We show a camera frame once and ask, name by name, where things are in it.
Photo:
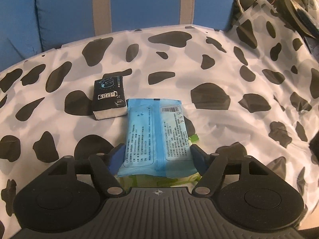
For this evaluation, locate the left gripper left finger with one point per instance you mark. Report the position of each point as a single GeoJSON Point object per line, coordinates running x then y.
{"type": "Point", "coordinates": [104, 167]}

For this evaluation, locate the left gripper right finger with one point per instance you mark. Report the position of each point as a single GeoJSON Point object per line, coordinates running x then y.
{"type": "Point", "coordinates": [211, 167]}

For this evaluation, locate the green wet wipes pack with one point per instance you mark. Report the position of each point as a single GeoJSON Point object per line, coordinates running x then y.
{"type": "Point", "coordinates": [166, 158]}

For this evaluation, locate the blue wet wipes pack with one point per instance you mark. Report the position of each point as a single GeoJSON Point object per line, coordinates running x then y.
{"type": "Point", "coordinates": [155, 116]}

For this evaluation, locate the black tissue pack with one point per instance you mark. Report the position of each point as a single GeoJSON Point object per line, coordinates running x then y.
{"type": "Point", "coordinates": [109, 98]}

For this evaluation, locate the blue striped cushion left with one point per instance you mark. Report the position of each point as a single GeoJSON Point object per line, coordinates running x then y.
{"type": "Point", "coordinates": [20, 37]}

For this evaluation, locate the blue striped cushion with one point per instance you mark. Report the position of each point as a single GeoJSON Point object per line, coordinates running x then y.
{"type": "Point", "coordinates": [65, 21]}
{"type": "Point", "coordinates": [20, 37]}

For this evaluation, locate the blue striped cushion right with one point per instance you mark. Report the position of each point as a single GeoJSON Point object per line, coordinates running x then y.
{"type": "Point", "coordinates": [65, 21]}

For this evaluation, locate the clutter pile of bags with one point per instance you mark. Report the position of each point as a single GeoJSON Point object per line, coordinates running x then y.
{"type": "Point", "coordinates": [299, 15]}

